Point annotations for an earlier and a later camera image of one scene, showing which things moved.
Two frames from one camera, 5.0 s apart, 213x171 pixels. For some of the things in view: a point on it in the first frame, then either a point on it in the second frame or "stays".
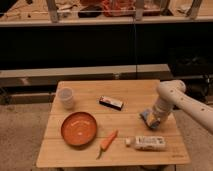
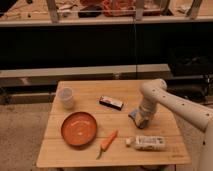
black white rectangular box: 111,103 stays
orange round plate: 78,129 stays
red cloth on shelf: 118,7 stays
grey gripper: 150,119 to 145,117
